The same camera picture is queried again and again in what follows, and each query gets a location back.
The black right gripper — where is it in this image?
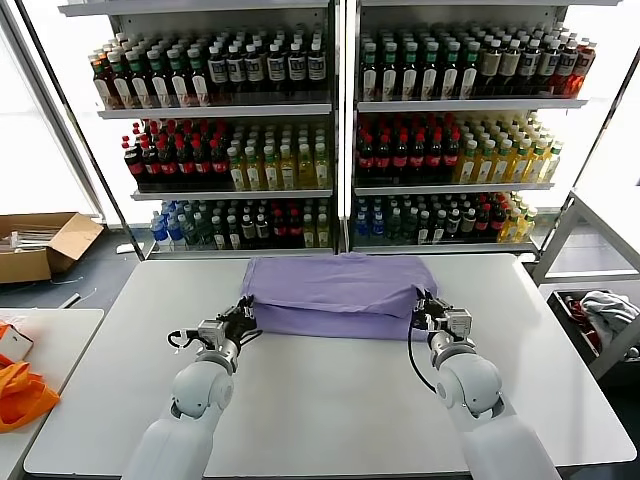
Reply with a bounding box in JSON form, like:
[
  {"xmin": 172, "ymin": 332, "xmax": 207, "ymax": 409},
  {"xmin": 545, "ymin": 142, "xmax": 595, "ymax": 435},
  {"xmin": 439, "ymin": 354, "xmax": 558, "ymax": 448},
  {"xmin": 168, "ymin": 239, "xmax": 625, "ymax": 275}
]
[{"xmin": 409, "ymin": 284, "xmax": 449, "ymax": 332}]

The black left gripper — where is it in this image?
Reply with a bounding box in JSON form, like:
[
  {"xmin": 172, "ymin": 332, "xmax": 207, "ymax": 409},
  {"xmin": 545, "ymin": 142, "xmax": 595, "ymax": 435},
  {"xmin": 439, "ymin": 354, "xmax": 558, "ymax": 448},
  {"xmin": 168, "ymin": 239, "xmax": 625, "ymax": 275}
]
[{"xmin": 218, "ymin": 295, "xmax": 260, "ymax": 347}]

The purple t-shirt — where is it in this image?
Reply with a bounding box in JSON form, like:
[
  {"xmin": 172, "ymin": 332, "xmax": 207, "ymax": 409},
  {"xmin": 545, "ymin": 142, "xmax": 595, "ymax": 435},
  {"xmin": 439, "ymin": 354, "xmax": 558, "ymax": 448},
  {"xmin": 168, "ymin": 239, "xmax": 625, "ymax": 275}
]
[{"xmin": 241, "ymin": 253, "xmax": 441, "ymax": 342}]

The dark tea bottle white cap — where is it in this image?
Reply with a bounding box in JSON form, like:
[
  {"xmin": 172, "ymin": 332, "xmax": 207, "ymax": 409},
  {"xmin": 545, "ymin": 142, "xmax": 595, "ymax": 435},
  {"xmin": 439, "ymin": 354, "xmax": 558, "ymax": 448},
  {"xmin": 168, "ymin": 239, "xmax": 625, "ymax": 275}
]
[
  {"xmin": 445, "ymin": 207, "xmax": 462, "ymax": 245},
  {"xmin": 255, "ymin": 212, "xmax": 272, "ymax": 250},
  {"xmin": 460, "ymin": 207, "xmax": 477, "ymax": 244},
  {"xmin": 240, "ymin": 213, "xmax": 257, "ymax": 250}
]

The small cola bottle red cap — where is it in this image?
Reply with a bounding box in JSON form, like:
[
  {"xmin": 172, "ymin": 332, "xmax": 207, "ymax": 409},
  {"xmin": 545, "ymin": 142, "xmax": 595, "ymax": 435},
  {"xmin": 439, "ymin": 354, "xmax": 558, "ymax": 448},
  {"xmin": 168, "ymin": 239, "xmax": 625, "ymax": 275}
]
[
  {"xmin": 287, "ymin": 209, "xmax": 304, "ymax": 250},
  {"xmin": 271, "ymin": 210, "xmax": 289, "ymax": 250},
  {"xmin": 490, "ymin": 203, "xmax": 507, "ymax": 244},
  {"xmin": 475, "ymin": 204, "xmax": 492, "ymax": 244}
]

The yellow juice bottle green label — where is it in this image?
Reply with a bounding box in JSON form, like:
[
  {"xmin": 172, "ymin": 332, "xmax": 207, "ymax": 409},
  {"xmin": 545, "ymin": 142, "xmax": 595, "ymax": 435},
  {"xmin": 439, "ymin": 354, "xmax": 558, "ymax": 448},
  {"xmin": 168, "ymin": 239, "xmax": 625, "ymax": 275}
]
[
  {"xmin": 526, "ymin": 139, "xmax": 549, "ymax": 184},
  {"xmin": 227, "ymin": 147, "xmax": 247, "ymax": 192},
  {"xmin": 491, "ymin": 140, "xmax": 514, "ymax": 185},
  {"xmin": 313, "ymin": 144, "xmax": 333, "ymax": 190},
  {"xmin": 473, "ymin": 140, "xmax": 497, "ymax": 185},
  {"xmin": 262, "ymin": 146, "xmax": 281, "ymax": 192},
  {"xmin": 542, "ymin": 142, "xmax": 564, "ymax": 184},
  {"xmin": 509, "ymin": 139, "xmax": 532, "ymax": 184},
  {"xmin": 453, "ymin": 140, "xmax": 479, "ymax": 185},
  {"xmin": 244, "ymin": 147, "xmax": 264, "ymax": 192},
  {"xmin": 279, "ymin": 145, "xmax": 298, "ymax": 191},
  {"xmin": 296, "ymin": 145, "xmax": 315, "ymax": 191}
]

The black storage bin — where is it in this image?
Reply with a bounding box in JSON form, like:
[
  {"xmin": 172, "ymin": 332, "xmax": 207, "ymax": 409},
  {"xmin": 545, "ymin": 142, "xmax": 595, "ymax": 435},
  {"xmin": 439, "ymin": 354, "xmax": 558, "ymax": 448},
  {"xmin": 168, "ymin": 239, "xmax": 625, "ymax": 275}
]
[{"xmin": 546, "ymin": 289, "xmax": 640, "ymax": 369}]

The red crumpled garment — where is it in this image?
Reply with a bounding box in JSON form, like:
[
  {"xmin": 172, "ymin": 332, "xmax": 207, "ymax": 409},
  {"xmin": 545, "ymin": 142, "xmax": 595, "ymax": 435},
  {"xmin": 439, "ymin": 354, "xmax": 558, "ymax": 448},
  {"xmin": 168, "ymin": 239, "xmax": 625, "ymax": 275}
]
[{"xmin": 564, "ymin": 294, "xmax": 601, "ymax": 351}]

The small white side table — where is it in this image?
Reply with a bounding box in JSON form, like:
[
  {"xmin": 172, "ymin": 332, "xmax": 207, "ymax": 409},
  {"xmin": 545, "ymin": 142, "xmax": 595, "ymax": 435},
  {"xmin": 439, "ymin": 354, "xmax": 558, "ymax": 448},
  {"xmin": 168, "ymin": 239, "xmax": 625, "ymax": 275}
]
[{"xmin": 0, "ymin": 308, "xmax": 106, "ymax": 480}]

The grey white crumpled garment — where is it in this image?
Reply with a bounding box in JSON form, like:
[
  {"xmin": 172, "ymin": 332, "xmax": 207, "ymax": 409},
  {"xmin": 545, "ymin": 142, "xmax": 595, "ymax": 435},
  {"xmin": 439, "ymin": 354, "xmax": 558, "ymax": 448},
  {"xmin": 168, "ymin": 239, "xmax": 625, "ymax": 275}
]
[{"xmin": 579, "ymin": 290, "xmax": 640, "ymax": 351}]

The grey metal shelf rack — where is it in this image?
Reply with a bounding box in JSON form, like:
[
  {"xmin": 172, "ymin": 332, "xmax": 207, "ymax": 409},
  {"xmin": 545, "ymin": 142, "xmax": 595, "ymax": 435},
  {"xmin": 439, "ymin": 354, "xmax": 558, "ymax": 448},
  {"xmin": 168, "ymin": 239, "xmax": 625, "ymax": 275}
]
[
  {"xmin": 345, "ymin": 0, "xmax": 591, "ymax": 257},
  {"xmin": 57, "ymin": 0, "xmax": 346, "ymax": 261}
]

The brown cardboard box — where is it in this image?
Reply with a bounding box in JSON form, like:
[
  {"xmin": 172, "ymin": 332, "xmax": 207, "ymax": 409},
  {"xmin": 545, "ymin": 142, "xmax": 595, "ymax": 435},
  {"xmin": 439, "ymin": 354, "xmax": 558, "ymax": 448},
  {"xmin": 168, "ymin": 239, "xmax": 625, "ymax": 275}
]
[{"xmin": 0, "ymin": 212, "xmax": 105, "ymax": 285}]

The dark bottle green white label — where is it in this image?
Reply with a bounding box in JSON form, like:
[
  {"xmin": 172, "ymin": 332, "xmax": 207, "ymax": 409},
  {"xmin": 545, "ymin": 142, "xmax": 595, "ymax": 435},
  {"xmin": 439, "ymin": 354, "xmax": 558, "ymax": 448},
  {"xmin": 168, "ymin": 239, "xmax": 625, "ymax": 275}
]
[
  {"xmin": 460, "ymin": 41, "xmax": 481, "ymax": 102},
  {"xmin": 109, "ymin": 51, "xmax": 133, "ymax": 110},
  {"xmin": 189, "ymin": 47, "xmax": 213, "ymax": 107},
  {"xmin": 360, "ymin": 42, "xmax": 381, "ymax": 104},
  {"xmin": 420, "ymin": 42, "xmax": 441, "ymax": 103},
  {"xmin": 440, "ymin": 41, "xmax": 462, "ymax": 103},
  {"xmin": 127, "ymin": 49, "xmax": 152, "ymax": 109},
  {"xmin": 380, "ymin": 42, "xmax": 401, "ymax": 104},
  {"xmin": 148, "ymin": 48, "xmax": 172, "ymax": 109},
  {"xmin": 169, "ymin": 48, "xmax": 193, "ymax": 108},
  {"xmin": 400, "ymin": 42, "xmax": 421, "ymax": 104}
]

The white plastic strips bundle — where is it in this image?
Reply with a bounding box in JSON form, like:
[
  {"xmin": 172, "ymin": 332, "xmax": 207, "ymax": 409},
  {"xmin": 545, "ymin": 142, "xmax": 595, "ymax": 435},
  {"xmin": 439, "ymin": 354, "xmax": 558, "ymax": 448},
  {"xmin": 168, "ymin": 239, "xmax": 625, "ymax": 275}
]
[{"xmin": 7, "ymin": 228, "xmax": 54, "ymax": 249}]

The white and orange box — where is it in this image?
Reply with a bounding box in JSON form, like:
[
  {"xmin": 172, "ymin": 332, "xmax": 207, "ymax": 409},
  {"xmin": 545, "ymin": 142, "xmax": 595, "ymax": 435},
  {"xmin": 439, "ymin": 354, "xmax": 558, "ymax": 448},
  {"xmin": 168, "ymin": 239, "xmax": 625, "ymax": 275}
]
[{"xmin": 0, "ymin": 322, "xmax": 35, "ymax": 362}]

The dark bottle beige label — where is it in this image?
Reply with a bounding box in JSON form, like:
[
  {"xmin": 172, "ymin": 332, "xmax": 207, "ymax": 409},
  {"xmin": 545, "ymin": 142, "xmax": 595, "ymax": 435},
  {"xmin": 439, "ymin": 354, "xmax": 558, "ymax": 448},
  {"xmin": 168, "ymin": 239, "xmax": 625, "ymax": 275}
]
[
  {"xmin": 480, "ymin": 40, "xmax": 503, "ymax": 99},
  {"xmin": 500, "ymin": 40, "xmax": 522, "ymax": 99}
]

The dark bottle blue white label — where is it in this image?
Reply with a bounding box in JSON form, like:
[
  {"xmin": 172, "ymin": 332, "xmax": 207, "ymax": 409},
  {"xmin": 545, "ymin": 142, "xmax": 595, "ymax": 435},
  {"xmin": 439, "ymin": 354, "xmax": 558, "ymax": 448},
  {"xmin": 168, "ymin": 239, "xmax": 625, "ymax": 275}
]
[
  {"xmin": 226, "ymin": 44, "xmax": 248, "ymax": 96},
  {"xmin": 305, "ymin": 42, "xmax": 327, "ymax": 95},
  {"xmin": 519, "ymin": 39, "xmax": 541, "ymax": 98},
  {"xmin": 244, "ymin": 44, "xmax": 266, "ymax": 96},
  {"xmin": 207, "ymin": 45, "xmax": 229, "ymax": 97},
  {"xmin": 557, "ymin": 39, "xmax": 579, "ymax": 97},
  {"xmin": 286, "ymin": 42, "xmax": 308, "ymax": 95},
  {"xmin": 265, "ymin": 43, "xmax": 287, "ymax": 95},
  {"xmin": 539, "ymin": 39, "xmax": 560, "ymax": 97}
]

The orange fabric bag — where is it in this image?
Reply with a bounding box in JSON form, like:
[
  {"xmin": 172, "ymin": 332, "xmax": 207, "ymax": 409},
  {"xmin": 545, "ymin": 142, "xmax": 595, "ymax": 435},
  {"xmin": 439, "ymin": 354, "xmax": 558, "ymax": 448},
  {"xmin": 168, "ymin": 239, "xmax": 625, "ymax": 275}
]
[{"xmin": 0, "ymin": 353, "xmax": 61, "ymax": 434}]

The reddish brown drink bottle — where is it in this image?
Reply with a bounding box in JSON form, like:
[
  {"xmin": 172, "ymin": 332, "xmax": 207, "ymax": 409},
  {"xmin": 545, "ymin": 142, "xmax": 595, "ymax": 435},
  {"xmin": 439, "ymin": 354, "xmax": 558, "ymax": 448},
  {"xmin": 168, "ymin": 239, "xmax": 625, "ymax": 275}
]
[{"xmin": 90, "ymin": 53, "xmax": 115, "ymax": 110}]

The red drink bottle white cap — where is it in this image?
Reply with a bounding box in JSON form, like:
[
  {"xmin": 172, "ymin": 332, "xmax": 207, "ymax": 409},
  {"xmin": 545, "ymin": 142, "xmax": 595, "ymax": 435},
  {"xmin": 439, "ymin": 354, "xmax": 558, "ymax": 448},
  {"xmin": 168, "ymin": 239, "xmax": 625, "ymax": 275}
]
[{"xmin": 573, "ymin": 38, "xmax": 596, "ymax": 99}]

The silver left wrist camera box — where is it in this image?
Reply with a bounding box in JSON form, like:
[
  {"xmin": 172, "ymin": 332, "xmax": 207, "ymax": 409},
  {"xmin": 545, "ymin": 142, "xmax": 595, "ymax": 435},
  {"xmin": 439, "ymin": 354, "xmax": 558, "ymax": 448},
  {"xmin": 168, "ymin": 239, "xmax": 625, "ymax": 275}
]
[{"xmin": 197, "ymin": 319, "xmax": 229, "ymax": 346}]

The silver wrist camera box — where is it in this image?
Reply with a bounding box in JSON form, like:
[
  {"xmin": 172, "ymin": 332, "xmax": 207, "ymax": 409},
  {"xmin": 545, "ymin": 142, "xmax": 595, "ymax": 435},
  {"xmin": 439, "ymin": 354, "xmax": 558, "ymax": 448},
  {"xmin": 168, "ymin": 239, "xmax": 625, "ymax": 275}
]
[
  {"xmin": 442, "ymin": 307, "xmax": 474, "ymax": 341},
  {"xmin": 197, "ymin": 319, "xmax": 229, "ymax": 346}
]

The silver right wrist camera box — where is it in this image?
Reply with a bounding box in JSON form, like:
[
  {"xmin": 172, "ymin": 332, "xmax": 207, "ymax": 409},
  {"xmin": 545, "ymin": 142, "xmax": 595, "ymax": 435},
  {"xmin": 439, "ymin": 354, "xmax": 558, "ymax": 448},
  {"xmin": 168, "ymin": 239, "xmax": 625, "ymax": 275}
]
[{"xmin": 442, "ymin": 307, "xmax": 474, "ymax": 341}]

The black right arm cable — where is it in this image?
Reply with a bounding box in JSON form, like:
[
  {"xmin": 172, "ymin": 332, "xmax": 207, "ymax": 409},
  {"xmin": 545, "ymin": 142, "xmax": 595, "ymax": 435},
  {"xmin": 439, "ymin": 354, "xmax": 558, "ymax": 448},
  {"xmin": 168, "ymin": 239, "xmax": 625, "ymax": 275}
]
[{"xmin": 405, "ymin": 319, "xmax": 441, "ymax": 396}]

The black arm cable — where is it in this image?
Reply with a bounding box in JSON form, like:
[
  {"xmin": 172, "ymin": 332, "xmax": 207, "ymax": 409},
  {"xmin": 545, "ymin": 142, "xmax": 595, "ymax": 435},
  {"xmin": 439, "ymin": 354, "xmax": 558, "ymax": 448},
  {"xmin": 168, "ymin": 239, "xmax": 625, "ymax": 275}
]
[
  {"xmin": 167, "ymin": 329, "xmax": 201, "ymax": 356},
  {"xmin": 405, "ymin": 319, "xmax": 441, "ymax": 396}
]

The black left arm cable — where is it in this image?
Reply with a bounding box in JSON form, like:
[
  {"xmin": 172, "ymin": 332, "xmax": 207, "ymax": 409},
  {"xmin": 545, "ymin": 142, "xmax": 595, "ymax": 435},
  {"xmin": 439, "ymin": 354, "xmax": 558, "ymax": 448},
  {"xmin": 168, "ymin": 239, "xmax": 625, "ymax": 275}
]
[{"xmin": 167, "ymin": 329, "xmax": 201, "ymax": 356}]

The grey metal frame cart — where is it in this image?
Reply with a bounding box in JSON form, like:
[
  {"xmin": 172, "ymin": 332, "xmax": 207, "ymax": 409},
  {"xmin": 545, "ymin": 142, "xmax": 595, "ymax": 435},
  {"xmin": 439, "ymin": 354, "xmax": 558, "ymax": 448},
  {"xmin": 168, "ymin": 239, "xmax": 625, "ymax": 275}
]
[{"xmin": 530, "ymin": 189, "xmax": 640, "ymax": 381}]

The dark slanted window post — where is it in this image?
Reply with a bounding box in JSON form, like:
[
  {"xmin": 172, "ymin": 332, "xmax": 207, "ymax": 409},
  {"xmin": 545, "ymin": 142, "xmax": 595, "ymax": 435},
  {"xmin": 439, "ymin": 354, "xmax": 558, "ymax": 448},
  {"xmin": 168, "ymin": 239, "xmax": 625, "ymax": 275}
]
[
  {"xmin": 534, "ymin": 39, "xmax": 640, "ymax": 264},
  {"xmin": 14, "ymin": 0, "xmax": 149, "ymax": 262}
]

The light grey window post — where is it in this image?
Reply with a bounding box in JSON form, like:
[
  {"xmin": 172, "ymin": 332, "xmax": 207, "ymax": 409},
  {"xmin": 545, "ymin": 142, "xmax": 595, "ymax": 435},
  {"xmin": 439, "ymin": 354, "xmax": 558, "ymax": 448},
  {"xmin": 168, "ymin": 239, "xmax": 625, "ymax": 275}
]
[{"xmin": 0, "ymin": 7, "xmax": 109, "ymax": 221}]

